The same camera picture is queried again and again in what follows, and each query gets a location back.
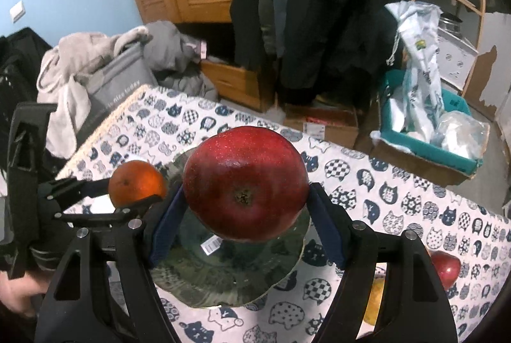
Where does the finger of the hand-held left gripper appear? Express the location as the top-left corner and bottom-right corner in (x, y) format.
(57, 195), (164, 229)
(39, 176), (114, 209)

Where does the small orange tangerine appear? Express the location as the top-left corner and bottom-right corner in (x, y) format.
(108, 160), (168, 209)

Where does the dark red apple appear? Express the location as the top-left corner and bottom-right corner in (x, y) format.
(429, 250), (461, 291)

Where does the cat print tablecloth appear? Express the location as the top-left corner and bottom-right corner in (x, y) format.
(56, 85), (511, 343)

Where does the black bag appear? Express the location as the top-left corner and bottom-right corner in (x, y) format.
(0, 27), (54, 116)

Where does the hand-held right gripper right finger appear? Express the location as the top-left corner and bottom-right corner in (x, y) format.
(309, 182), (459, 343)

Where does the beige crumpled garment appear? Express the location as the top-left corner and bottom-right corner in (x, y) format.
(38, 30), (153, 161)

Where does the steel pot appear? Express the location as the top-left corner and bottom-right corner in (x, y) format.
(439, 12), (464, 34)

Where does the person's left hand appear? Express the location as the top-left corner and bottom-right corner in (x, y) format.
(0, 271), (45, 317)

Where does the white light switch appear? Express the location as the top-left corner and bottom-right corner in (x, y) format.
(9, 1), (27, 23)

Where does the black hanging coat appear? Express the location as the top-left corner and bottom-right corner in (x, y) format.
(229, 0), (408, 104)

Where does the white storage box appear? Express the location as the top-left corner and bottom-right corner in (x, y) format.
(436, 26), (480, 90)

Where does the clear glass plate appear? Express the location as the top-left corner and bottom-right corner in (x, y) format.
(149, 147), (312, 308)

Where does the flat cardboard box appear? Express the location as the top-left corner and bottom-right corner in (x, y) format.
(369, 131), (478, 187)

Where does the teal box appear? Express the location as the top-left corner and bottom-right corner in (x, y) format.
(378, 70), (484, 175)

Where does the bright red apple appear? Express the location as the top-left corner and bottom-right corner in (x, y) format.
(182, 125), (310, 241)

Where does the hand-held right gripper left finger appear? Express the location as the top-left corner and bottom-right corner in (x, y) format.
(35, 183), (188, 343)

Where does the brown cardboard box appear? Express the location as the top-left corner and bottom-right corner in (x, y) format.
(283, 103), (360, 149)

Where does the grey fabric bag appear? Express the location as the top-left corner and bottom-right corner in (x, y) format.
(87, 46), (160, 130)

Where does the clear plastic bag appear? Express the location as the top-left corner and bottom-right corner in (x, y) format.
(433, 111), (491, 161)

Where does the yellow apple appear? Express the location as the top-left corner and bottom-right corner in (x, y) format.
(362, 276), (386, 326)

